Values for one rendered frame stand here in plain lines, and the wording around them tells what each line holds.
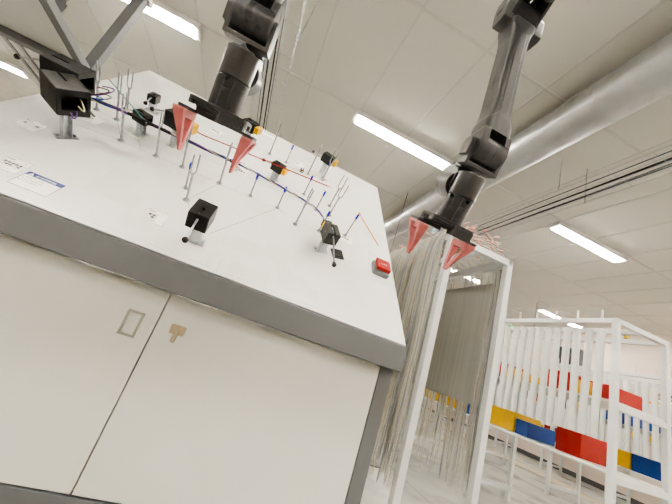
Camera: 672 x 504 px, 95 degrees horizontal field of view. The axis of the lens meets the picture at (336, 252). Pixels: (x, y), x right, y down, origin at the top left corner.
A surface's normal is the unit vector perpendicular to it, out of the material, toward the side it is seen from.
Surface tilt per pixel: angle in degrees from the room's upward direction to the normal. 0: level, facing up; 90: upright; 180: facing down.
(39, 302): 90
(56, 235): 90
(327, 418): 90
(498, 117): 94
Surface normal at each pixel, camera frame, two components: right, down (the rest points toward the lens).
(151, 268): 0.34, -0.19
